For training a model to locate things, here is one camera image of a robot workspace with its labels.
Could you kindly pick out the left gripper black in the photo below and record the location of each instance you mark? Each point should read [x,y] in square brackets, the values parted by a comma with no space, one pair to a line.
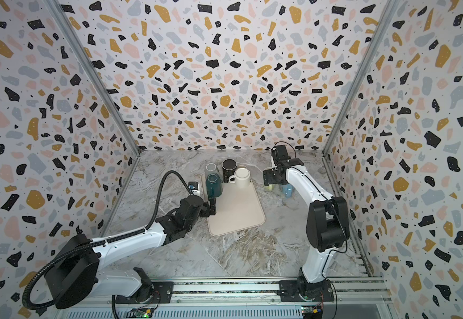
[206,209]

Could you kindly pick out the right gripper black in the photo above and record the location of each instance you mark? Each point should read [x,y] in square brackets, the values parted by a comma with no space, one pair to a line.
[267,177]

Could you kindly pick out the blue butterfly mug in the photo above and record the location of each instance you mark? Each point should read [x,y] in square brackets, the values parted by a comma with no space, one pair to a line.
[287,190]

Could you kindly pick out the dark teal mug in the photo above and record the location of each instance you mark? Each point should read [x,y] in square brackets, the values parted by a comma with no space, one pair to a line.
[214,186]

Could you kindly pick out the black mug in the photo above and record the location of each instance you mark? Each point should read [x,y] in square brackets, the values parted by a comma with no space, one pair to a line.
[228,169]

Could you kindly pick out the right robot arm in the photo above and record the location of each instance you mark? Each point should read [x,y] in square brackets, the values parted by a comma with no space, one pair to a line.
[327,227]

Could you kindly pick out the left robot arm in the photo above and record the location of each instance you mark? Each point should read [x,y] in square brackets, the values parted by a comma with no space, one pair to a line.
[79,268]

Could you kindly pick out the white mug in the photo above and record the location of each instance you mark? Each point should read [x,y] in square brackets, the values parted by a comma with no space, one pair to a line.
[241,178]

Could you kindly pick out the grey mug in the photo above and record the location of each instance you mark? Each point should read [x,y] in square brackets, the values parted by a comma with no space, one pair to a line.
[211,168]

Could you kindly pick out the beige rectangular tray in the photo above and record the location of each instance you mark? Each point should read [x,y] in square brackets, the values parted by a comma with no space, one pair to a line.
[237,209]

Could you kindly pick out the right corner aluminium profile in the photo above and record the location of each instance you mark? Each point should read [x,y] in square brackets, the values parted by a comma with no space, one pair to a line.
[386,16]

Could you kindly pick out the corner aluminium profile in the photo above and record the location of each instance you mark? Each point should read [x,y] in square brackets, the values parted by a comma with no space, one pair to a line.
[62,21]
[386,16]

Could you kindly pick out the left corner aluminium profile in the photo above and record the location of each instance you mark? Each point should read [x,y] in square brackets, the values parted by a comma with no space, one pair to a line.
[62,21]

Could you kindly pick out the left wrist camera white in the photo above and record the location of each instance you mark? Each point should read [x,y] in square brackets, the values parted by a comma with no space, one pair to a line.
[195,187]

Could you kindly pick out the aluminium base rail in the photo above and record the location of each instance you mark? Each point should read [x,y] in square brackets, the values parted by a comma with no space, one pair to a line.
[226,297]

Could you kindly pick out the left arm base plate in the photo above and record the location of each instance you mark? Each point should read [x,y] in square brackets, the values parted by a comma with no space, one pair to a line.
[159,292]

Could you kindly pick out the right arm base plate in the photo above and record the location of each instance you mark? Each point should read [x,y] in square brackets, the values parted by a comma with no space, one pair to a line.
[292,291]

